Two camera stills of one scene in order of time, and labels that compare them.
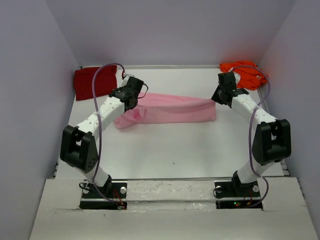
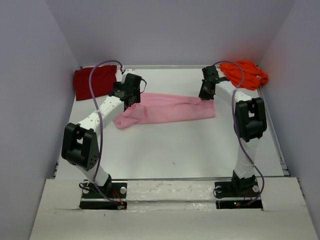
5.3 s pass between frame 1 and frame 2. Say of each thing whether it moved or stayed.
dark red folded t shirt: stayed
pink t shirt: stayed
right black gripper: moved
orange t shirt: stayed
